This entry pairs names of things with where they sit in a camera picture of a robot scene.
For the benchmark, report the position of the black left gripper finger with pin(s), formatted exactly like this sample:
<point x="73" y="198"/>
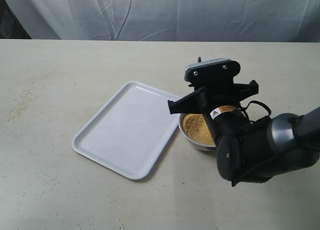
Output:
<point x="188" y="104"/>

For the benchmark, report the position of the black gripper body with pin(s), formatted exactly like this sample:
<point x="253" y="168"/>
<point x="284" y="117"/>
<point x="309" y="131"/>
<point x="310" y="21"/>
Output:
<point x="225" y="117"/>

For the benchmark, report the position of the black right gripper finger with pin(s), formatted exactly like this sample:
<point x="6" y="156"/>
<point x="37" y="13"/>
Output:
<point x="243" y="91"/>

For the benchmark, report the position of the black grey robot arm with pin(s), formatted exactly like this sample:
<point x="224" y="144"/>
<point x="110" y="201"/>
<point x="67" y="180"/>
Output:
<point x="246" y="150"/>

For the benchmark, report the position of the golden-brown granular powder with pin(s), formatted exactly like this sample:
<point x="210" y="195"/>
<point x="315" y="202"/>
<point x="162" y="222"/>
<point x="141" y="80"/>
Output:
<point x="195" y="127"/>

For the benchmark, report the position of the white ceramic bowl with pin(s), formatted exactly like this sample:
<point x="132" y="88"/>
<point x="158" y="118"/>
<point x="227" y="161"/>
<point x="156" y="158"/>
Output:
<point x="195" y="145"/>

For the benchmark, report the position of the white rectangular plastic tray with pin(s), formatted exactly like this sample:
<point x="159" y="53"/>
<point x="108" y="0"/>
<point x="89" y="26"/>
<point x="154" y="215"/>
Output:
<point x="129" y="133"/>

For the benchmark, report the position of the white backdrop cloth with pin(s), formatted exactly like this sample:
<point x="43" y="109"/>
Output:
<point x="170" y="20"/>

